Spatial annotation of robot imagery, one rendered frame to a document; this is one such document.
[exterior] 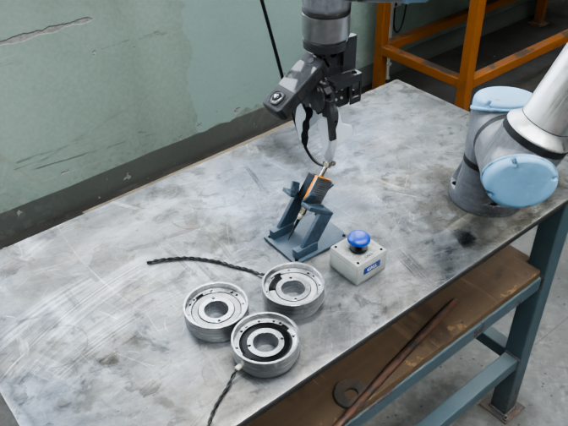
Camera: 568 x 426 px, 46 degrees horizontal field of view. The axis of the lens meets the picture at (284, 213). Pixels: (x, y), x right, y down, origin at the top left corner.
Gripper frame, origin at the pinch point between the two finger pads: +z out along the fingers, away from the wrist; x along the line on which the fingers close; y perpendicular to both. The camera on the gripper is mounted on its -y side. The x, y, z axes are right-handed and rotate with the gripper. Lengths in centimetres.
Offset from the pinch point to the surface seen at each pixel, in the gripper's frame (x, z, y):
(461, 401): -21, 75, 31
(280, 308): -14.7, 15.4, -18.5
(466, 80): 89, 72, 158
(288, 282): -10.2, 16.2, -13.4
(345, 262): -13.1, 15.1, -3.3
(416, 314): -12.1, 43.7, 19.4
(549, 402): -27, 98, 67
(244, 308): -11.0, 15.7, -22.9
